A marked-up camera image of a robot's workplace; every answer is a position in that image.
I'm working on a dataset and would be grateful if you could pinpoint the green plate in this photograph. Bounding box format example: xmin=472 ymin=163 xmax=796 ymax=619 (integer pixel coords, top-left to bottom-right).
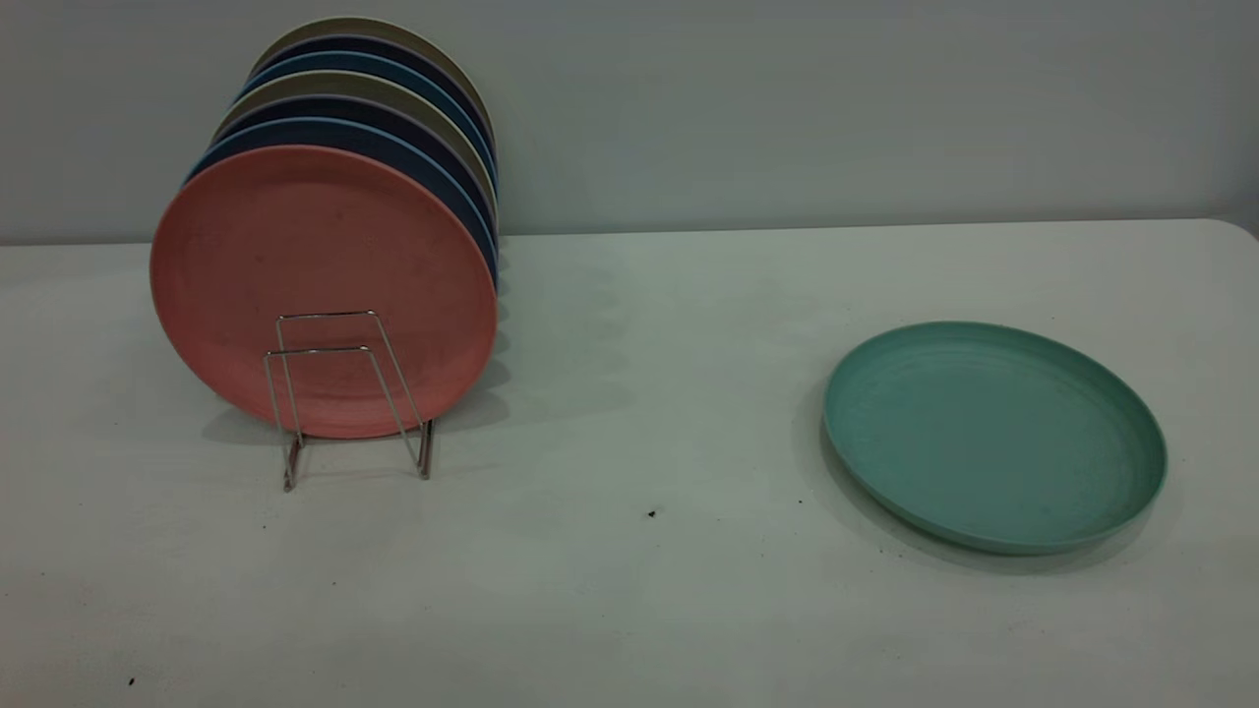
xmin=822 ymin=321 xmax=1169 ymax=557

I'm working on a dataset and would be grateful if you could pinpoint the pink plate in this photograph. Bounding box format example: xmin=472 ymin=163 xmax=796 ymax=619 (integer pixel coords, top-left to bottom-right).
xmin=150 ymin=145 xmax=499 ymax=441

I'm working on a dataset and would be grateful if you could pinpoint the blue plate light rim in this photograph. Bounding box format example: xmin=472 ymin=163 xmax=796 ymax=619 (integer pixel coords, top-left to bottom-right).
xmin=184 ymin=116 xmax=500 ymax=288

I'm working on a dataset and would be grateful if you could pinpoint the dark purple plate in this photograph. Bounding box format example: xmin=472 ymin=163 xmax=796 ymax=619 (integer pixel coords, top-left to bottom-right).
xmin=253 ymin=35 xmax=497 ymax=158
xmin=211 ymin=94 xmax=499 ymax=237

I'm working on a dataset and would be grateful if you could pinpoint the beige plate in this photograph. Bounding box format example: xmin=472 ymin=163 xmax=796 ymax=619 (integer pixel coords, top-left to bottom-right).
xmin=261 ymin=16 xmax=496 ymax=139
xmin=234 ymin=70 xmax=499 ymax=212

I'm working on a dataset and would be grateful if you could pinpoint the teal blue plate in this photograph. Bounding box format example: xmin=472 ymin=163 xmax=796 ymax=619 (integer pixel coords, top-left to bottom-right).
xmin=246 ymin=51 xmax=499 ymax=188

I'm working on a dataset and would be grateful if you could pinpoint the metal wire plate rack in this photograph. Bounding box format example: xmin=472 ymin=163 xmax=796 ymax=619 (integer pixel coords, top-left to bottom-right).
xmin=263 ymin=311 xmax=436 ymax=493

